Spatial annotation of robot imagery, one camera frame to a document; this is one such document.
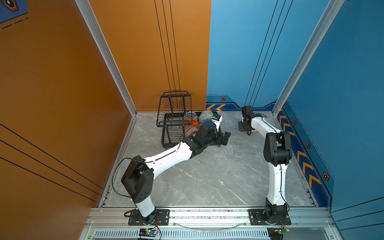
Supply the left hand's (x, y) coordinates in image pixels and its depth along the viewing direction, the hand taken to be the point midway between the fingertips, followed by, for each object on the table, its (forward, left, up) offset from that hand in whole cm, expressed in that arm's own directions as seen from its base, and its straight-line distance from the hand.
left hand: (224, 129), depth 80 cm
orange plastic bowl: (+4, +18, +1) cm, 18 cm away
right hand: (+18, -19, -20) cm, 33 cm away
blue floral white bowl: (+28, +20, -18) cm, 39 cm away
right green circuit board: (-43, -23, -24) cm, 55 cm away
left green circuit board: (-44, +37, -25) cm, 62 cm away
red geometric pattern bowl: (+3, +19, -4) cm, 20 cm away
